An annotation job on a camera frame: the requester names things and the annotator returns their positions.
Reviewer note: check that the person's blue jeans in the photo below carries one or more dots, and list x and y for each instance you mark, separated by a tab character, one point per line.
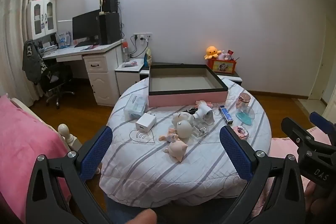
118	205

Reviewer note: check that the pink pig figurine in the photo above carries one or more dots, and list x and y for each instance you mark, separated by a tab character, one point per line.
177	150

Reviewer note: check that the beige curtain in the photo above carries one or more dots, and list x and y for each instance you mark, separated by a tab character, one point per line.
13	29

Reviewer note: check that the small pink figurine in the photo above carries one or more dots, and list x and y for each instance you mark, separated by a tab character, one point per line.
169	136

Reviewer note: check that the white door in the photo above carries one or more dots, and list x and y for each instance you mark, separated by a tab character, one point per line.
328	61

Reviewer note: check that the blue and white box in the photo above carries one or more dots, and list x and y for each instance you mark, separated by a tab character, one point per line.
64	40

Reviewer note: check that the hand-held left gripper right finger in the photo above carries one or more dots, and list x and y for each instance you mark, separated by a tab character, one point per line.
236	155

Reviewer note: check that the black office chair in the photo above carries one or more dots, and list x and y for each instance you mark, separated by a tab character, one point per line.
56	79

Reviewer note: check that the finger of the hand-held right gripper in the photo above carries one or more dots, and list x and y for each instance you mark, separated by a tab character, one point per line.
321	120
296	133

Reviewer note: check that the black computer tower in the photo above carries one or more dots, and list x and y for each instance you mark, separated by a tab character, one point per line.
110	28

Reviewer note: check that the white glass door cabinet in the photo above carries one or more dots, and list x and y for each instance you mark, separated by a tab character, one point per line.
42	19

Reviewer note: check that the shiny blue rectangular case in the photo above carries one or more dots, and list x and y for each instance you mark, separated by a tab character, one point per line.
226	115

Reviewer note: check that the bottle with red cap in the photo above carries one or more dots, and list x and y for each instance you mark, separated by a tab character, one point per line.
126	52

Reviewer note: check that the pink box with dark rim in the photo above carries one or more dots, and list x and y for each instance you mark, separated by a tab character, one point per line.
183	100

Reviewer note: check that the white nightstand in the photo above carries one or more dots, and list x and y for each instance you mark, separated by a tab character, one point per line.
128	79

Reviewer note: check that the person's left hand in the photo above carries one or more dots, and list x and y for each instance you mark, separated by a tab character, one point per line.
141	217

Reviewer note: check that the grey patterned jacket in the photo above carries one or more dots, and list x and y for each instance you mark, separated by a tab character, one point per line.
32	61

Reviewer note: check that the person's right hand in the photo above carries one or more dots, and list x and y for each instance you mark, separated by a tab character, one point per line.
315	197

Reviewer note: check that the white charger adapter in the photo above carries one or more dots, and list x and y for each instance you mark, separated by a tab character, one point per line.
144	123

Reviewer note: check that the white round doll head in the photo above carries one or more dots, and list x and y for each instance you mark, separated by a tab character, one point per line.
183	127

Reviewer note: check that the pink packet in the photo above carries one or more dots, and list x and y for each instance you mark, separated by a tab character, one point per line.
130	64

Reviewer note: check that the white desk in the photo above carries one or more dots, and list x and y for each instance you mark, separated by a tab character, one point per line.
99	77

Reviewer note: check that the black comb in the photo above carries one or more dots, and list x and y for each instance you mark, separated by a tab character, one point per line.
190	110

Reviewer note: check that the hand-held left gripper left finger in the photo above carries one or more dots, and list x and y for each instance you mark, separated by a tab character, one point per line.
95	155

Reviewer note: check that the pink plush toy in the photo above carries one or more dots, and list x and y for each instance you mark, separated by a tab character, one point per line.
223	55

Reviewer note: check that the clear plastic swab box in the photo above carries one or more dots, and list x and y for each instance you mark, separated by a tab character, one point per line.
135	107

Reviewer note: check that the white wall socket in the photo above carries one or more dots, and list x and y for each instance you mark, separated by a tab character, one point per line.
143	36

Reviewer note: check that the clear plastic case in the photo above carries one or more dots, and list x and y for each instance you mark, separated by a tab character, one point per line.
200	130

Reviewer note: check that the rose gold jar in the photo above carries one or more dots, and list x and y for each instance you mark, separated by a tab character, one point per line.
243	100

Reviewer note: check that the desk file tray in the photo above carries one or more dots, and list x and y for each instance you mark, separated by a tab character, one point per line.
48	48

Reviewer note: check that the black speaker box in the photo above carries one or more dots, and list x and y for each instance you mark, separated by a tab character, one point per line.
110	4

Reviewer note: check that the white bed post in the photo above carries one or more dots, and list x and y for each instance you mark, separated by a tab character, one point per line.
65	134

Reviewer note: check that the orange octopus plush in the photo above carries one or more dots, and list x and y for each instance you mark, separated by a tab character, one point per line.
211	52

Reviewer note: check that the yellow snack bag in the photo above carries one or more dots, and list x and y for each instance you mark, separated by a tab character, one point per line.
148	57

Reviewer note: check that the orange storage box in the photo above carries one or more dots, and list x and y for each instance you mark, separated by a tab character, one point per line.
221	66

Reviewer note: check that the clear heart dish blue filling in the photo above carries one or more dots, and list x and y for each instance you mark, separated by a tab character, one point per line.
245	116

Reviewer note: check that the round table, striped cloth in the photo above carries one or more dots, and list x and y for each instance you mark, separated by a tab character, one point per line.
147	174

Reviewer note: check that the black computer monitor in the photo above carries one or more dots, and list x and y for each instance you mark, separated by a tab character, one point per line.
85	26

